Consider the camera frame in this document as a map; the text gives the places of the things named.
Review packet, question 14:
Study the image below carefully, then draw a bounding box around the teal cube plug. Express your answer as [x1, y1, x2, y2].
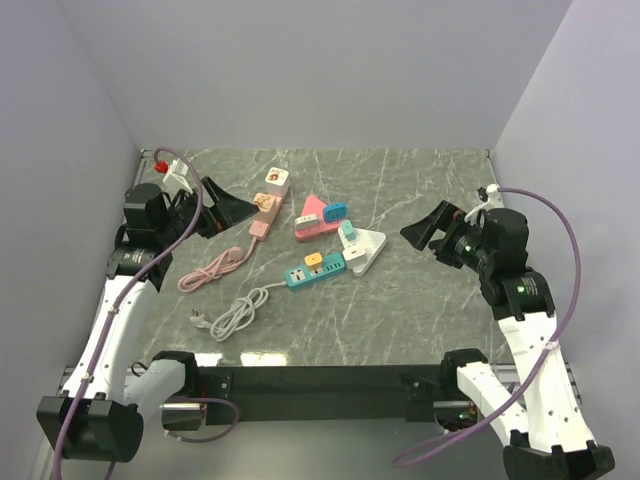
[338, 220, 357, 245]

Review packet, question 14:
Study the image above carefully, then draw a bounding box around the yellow plug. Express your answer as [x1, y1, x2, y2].
[304, 252, 323, 276]

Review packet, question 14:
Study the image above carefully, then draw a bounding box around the white square plug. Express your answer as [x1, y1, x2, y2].
[342, 245, 367, 269]

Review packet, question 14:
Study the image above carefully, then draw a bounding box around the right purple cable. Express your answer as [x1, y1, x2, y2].
[392, 186, 584, 469]

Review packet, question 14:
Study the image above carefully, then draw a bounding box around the white triangular socket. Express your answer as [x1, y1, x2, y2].
[341, 228, 387, 277]

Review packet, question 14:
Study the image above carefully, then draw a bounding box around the white round plug adapter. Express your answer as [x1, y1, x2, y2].
[294, 213, 321, 232]

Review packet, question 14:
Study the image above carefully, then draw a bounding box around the pink triangular socket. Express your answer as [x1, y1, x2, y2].
[294, 195, 348, 242]

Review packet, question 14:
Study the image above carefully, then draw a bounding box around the white power cord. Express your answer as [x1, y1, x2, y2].
[189, 281, 290, 343]

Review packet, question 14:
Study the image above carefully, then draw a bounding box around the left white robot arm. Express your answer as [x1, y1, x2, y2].
[36, 177, 259, 463]

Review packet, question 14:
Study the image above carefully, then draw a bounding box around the pink power cord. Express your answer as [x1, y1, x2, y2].
[177, 237, 261, 292]

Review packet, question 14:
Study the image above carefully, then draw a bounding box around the white cube adapter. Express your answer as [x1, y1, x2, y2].
[265, 167, 291, 198]

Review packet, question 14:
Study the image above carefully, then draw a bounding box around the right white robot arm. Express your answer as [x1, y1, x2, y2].
[400, 201, 615, 479]

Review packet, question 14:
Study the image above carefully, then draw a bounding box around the teal power strip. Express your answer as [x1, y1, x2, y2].
[284, 252, 346, 291]

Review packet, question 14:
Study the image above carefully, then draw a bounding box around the pink cube adapter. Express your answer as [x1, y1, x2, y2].
[253, 193, 282, 216]

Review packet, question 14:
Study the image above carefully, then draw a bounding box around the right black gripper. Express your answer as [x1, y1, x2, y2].
[399, 199, 494, 273]

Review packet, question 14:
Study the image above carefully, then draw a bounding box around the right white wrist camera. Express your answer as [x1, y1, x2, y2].
[465, 184, 504, 223]

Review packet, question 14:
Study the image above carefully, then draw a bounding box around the aluminium rail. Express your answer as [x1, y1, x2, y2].
[54, 363, 584, 414]

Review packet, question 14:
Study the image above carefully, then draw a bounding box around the pink power strip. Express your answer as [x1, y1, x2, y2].
[249, 194, 288, 241]

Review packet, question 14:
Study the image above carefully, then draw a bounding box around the black base beam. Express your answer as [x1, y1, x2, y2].
[159, 363, 481, 434]

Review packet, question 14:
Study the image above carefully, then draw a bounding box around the blue plug adapter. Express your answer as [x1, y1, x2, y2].
[323, 202, 348, 223]

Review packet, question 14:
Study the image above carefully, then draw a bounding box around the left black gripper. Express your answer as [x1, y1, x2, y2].
[157, 176, 259, 246]

